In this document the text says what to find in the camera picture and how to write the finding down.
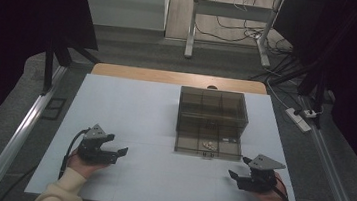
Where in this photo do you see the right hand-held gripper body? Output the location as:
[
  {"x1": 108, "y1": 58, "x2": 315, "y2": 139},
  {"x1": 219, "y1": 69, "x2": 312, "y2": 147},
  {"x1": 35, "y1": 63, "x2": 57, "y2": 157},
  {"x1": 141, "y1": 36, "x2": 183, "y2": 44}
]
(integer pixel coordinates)
[{"x1": 236, "y1": 151, "x2": 288, "y2": 196}]

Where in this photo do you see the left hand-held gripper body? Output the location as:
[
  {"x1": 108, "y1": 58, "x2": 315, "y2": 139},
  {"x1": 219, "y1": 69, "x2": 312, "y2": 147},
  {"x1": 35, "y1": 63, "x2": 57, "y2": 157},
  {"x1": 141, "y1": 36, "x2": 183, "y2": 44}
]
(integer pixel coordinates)
[{"x1": 75, "y1": 121, "x2": 123, "y2": 168}]

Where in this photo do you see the small white trinket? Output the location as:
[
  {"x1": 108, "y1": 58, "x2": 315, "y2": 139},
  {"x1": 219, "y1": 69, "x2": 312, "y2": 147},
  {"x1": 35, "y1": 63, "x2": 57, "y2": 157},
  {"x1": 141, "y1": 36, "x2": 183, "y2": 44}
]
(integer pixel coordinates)
[{"x1": 201, "y1": 140, "x2": 217, "y2": 152}]

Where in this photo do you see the smoky transparent drawer box casing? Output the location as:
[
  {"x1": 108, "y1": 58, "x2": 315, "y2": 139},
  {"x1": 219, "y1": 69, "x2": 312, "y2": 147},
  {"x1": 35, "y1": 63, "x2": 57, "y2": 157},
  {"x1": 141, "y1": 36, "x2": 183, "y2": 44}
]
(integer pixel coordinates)
[{"x1": 175, "y1": 85, "x2": 253, "y2": 141}]

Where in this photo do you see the person's left hand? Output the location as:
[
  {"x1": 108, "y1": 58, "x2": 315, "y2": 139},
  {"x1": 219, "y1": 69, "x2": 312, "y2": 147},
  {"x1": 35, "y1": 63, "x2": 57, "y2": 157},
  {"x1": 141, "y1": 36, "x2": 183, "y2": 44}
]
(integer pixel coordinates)
[{"x1": 65, "y1": 148, "x2": 110, "y2": 181}]

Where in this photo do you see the person's right hand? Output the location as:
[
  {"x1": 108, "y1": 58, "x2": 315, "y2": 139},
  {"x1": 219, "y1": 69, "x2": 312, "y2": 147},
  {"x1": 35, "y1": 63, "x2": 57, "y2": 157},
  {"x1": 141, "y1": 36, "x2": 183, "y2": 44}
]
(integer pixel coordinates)
[{"x1": 250, "y1": 170, "x2": 294, "y2": 201}]

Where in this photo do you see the white power strip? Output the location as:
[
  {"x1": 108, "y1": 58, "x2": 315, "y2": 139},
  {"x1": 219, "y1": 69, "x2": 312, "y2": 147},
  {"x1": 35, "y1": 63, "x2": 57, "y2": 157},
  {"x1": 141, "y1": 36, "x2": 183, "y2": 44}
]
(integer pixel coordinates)
[{"x1": 283, "y1": 107, "x2": 314, "y2": 133}]

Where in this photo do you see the light wooden table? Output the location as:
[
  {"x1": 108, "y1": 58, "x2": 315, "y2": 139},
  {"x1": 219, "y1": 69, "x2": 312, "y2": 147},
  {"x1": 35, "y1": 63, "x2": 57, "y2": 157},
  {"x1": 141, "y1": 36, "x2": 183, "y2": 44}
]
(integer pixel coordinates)
[{"x1": 91, "y1": 61, "x2": 269, "y2": 96}]

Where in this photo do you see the white plug adapter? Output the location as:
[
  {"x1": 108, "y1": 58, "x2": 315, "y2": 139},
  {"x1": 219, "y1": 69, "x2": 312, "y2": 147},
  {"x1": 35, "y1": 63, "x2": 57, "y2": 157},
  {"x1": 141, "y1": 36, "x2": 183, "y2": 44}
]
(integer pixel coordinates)
[{"x1": 302, "y1": 108, "x2": 319, "y2": 120}]

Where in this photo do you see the black metal stand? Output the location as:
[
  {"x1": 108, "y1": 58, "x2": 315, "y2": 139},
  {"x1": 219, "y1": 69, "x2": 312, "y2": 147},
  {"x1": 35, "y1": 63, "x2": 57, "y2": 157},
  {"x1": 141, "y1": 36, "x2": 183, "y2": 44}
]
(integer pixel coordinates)
[
  {"x1": 264, "y1": 53, "x2": 339, "y2": 132},
  {"x1": 39, "y1": 30, "x2": 105, "y2": 101}
]

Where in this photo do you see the white cabinet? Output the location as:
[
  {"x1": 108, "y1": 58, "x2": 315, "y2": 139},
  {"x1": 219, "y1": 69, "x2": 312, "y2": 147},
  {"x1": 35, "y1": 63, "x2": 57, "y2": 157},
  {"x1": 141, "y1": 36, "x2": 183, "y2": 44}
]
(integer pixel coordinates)
[{"x1": 76, "y1": 0, "x2": 171, "y2": 33}]

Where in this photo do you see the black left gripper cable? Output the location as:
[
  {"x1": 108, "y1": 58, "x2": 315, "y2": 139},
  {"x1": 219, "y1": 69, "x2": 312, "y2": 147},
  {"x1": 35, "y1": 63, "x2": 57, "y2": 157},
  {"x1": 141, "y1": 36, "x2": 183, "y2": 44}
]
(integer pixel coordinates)
[{"x1": 58, "y1": 125, "x2": 92, "y2": 183}]

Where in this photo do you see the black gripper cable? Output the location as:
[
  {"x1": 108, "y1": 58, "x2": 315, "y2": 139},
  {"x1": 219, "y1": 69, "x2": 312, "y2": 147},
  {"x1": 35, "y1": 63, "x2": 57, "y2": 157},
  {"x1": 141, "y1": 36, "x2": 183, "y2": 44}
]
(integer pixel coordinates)
[
  {"x1": 58, "y1": 125, "x2": 92, "y2": 183},
  {"x1": 272, "y1": 175, "x2": 296, "y2": 201}
]

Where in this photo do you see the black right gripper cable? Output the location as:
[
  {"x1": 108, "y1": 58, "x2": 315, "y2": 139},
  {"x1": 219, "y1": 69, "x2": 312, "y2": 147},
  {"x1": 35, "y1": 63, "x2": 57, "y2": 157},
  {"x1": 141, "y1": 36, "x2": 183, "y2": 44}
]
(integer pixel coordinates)
[{"x1": 272, "y1": 175, "x2": 296, "y2": 201}]

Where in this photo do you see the black rectangular floor frame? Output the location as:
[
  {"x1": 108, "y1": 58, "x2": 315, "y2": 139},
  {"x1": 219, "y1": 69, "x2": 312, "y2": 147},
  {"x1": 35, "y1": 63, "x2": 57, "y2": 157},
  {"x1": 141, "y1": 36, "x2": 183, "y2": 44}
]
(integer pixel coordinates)
[{"x1": 41, "y1": 95, "x2": 67, "y2": 123}]

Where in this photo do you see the white floor cable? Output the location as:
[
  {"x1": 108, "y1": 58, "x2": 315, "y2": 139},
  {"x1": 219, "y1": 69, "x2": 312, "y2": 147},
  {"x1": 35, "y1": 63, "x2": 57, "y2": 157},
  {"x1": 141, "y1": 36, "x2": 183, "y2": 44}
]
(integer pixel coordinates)
[{"x1": 261, "y1": 78, "x2": 294, "y2": 110}]

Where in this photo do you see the aluminium rail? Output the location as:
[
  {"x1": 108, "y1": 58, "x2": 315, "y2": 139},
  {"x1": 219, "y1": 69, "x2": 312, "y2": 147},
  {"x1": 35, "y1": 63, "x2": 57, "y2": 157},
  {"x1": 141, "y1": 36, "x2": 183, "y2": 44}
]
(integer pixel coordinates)
[
  {"x1": 290, "y1": 95, "x2": 357, "y2": 201},
  {"x1": 0, "y1": 59, "x2": 69, "y2": 201}
]

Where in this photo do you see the black floor cable bundle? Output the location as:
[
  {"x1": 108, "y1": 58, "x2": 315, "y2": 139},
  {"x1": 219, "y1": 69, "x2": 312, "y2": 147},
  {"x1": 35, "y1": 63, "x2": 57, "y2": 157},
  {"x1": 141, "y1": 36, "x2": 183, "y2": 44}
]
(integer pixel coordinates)
[{"x1": 191, "y1": 0, "x2": 300, "y2": 57}]

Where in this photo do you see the white metal desk frame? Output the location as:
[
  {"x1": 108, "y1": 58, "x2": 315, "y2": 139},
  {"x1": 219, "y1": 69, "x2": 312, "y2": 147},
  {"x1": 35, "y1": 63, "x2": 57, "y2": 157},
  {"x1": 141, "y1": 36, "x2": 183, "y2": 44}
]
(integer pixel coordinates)
[{"x1": 183, "y1": 0, "x2": 286, "y2": 70}]

